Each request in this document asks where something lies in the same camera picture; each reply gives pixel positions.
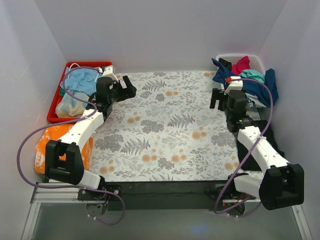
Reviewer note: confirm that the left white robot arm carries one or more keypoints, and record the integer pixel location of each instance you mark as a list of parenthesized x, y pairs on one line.
[(63, 159)]

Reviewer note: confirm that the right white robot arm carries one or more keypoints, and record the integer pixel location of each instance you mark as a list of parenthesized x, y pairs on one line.
[(282, 184)]

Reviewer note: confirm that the black folded shirt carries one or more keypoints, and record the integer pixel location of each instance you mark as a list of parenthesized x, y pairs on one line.
[(251, 164)]

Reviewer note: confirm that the floral table cloth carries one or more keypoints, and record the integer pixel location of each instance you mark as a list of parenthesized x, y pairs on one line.
[(167, 132)]

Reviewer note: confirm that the black shirt in basket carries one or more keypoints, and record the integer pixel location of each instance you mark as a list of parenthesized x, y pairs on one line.
[(225, 63)]

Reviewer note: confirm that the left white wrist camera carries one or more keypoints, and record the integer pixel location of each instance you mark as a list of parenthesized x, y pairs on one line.
[(107, 73)]

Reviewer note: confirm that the yellow blue patterned garment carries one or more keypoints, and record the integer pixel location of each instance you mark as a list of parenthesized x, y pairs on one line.
[(70, 107)]

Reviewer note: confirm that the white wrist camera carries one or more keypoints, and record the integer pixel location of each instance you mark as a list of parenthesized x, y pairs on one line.
[(107, 73), (233, 83)]

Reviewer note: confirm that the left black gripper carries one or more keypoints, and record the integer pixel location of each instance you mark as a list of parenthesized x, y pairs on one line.
[(122, 88)]

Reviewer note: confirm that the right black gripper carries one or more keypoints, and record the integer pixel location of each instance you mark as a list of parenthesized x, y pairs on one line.
[(220, 100)]

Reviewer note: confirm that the magenta shirt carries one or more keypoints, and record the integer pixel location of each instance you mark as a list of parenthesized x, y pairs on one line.
[(241, 65)]

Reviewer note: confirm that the light blue garment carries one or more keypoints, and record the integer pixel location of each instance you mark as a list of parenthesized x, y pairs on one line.
[(82, 80)]

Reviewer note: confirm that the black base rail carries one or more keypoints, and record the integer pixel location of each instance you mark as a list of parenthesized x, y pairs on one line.
[(167, 195)]

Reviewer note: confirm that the teal shirt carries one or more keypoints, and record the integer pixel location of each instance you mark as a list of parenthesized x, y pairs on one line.
[(253, 74)]

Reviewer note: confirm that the white plastic basket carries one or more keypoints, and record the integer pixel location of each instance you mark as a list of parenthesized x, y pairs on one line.
[(254, 61)]

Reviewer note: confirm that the dark blue t shirt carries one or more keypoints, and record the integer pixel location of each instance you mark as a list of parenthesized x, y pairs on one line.
[(256, 92)]

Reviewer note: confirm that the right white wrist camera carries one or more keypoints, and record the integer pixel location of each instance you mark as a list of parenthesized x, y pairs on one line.
[(233, 83)]

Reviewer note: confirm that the aluminium frame rail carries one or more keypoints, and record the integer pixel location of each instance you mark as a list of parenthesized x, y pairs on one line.
[(41, 196)]

